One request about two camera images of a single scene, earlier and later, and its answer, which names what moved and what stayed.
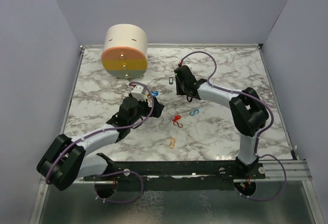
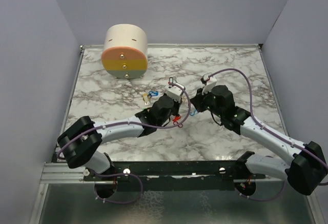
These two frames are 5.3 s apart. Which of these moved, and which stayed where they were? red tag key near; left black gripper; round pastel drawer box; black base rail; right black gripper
Moved: right black gripper; left black gripper
Stayed: black base rail; round pastel drawer box; red tag key near
